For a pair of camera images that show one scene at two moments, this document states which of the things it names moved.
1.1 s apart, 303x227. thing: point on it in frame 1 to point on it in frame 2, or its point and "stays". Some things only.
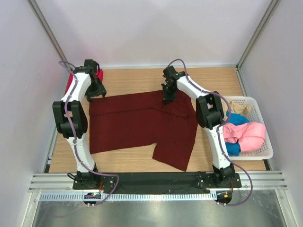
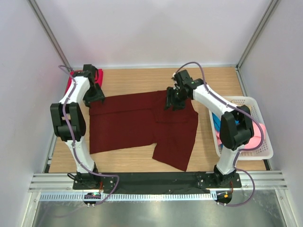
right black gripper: x=166 y=98 to x=170 y=100
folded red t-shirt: x=99 y=74 stays
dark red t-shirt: x=128 y=120 stays
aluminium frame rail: x=262 y=181 stays
